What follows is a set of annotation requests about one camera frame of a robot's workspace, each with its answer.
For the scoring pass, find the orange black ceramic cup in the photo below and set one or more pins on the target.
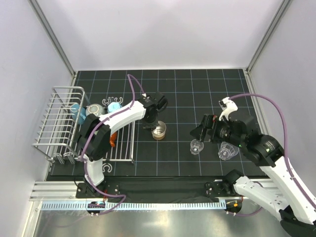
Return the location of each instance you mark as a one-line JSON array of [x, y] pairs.
[[113, 139]]

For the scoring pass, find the light blue tall mug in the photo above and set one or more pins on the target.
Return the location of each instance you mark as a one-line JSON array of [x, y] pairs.
[[113, 106]]

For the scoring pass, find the slotted cable duct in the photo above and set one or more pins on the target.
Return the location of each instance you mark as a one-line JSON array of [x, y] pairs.
[[103, 206]]

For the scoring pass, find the large clear plastic cup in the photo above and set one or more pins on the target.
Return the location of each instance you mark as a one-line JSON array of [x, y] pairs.
[[227, 151]]

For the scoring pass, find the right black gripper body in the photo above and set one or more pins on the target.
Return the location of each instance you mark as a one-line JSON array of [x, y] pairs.
[[219, 131]]

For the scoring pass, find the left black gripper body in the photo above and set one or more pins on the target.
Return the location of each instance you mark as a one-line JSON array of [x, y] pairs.
[[151, 123]]

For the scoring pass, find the small clear glass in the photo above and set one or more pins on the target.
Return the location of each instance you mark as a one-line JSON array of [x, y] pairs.
[[196, 147]]

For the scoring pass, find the steel tumbler cup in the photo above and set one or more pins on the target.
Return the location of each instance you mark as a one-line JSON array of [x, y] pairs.
[[158, 133]]

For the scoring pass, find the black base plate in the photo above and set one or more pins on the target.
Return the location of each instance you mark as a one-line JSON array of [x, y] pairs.
[[164, 189]]

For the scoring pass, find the blue ceramic mug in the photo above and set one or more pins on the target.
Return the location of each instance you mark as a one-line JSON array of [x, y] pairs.
[[78, 113]]

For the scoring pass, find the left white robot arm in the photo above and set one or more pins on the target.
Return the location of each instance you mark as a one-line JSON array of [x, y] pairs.
[[94, 136]]

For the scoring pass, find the metal wire dish rack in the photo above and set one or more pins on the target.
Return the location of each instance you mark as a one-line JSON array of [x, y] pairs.
[[56, 135]]

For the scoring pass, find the black grid mat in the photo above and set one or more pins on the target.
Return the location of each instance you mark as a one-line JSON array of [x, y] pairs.
[[191, 94]]

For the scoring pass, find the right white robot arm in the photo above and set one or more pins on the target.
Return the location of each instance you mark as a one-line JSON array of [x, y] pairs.
[[295, 213]]

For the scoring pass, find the grey ceramic mug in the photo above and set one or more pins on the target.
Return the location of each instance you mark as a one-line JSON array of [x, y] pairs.
[[95, 109]]

